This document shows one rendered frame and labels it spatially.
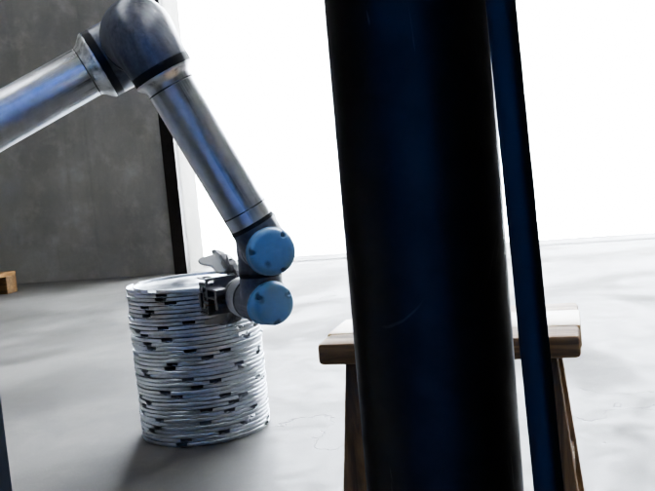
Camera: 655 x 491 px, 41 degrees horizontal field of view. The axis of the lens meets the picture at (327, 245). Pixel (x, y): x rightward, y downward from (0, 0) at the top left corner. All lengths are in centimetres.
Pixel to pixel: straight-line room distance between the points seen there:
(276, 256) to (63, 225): 445
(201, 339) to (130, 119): 373
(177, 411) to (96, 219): 379
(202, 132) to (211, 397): 73
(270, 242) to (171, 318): 62
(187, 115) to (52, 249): 450
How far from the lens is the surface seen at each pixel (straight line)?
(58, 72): 150
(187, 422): 193
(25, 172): 587
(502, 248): 23
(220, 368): 191
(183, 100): 136
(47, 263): 585
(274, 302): 149
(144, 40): 136
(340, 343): 118
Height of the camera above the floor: 56
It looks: 5 degrees down
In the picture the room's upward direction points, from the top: 5 degrees counter-clockwise
